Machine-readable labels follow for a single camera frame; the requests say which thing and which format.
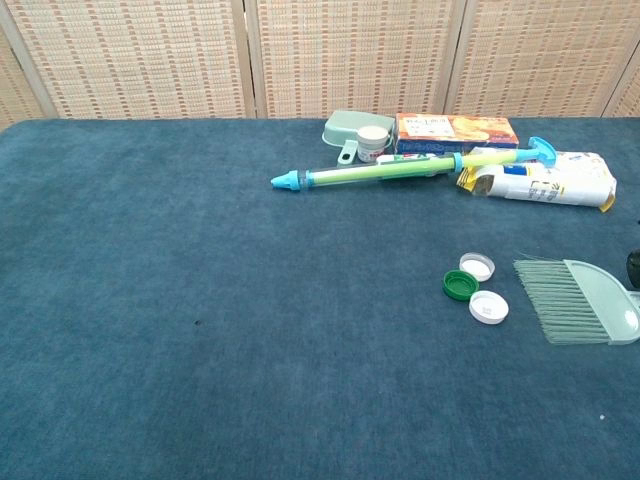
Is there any green bottle cap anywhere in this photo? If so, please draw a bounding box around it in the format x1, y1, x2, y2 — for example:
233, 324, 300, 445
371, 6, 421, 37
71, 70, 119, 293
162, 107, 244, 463
442, 269, 480, 301

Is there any green plastic dustpan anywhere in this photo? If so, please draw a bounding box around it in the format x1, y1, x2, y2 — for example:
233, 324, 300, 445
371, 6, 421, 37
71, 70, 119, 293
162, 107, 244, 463
322, 110, 396, 168

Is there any light green plastic brush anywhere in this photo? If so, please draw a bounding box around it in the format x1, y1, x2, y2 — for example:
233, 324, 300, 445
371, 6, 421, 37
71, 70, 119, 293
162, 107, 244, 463
513, 257, 640, 347

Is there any blue carpet table mat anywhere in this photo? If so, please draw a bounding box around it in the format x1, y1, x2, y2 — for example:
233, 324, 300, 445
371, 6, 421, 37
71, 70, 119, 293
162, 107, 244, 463
0, 117, 640, 480

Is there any green blue water pump toy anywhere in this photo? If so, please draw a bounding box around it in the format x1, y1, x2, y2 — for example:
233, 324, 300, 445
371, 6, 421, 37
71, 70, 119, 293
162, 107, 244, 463
270, 135, 557, 194

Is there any woven folding screen panel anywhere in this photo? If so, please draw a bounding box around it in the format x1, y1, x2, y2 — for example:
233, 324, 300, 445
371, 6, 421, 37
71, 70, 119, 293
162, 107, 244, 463
0, 29, 46, 131
602, 49, 640, 119
444, 0, 640, 119
0, 0, 256, 121
244, 0, 469, 120

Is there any yellow white snack bag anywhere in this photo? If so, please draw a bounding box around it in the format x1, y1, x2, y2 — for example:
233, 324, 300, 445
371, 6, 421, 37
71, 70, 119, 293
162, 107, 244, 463
455, 146, 618, 214

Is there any white green toothpaste tube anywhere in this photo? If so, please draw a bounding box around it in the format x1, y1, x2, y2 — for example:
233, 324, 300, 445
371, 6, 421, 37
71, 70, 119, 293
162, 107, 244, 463
375, 151, 454, 174

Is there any small white jar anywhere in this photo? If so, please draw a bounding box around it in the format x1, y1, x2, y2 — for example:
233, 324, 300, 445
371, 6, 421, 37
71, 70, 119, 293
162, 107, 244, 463
356, 125, 391, 164

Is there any white cap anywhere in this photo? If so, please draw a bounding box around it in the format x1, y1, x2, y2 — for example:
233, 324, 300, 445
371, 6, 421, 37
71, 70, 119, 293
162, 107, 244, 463
458, 252, 497, 283
468, 290, 510, 326

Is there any orange biscuit box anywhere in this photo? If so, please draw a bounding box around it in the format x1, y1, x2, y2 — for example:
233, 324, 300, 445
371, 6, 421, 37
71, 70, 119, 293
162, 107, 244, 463
394, 113, 519, 155

